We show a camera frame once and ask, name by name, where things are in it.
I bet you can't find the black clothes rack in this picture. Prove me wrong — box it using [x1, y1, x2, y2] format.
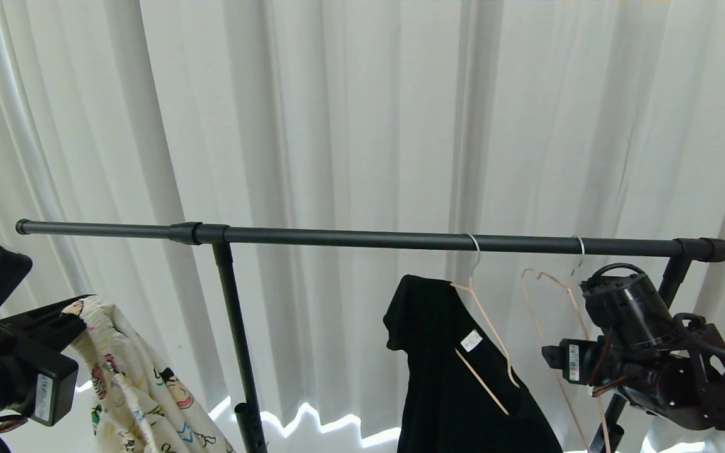
[15, 219, 725, 453]

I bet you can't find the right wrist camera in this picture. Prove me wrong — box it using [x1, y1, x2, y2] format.
[580, 278, 621, 315]

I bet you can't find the cream printed garment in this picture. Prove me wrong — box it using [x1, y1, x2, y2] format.
[62, 296, 235, 453]

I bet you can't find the white curtain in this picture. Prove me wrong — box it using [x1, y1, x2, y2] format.
[0, 0, 725, 453]

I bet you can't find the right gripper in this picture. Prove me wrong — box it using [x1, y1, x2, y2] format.
[542, 338, 627, 396]

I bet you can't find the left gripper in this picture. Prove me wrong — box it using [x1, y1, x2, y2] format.
[0, 294, 94, 427]

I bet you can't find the pink clothes hanger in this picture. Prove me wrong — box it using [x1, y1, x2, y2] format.
[451, 234, 520, 416]
[520, 237, 612, 453]

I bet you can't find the black short-sleeved shirt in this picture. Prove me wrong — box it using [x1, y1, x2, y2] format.
[383, 274, 563, 453]

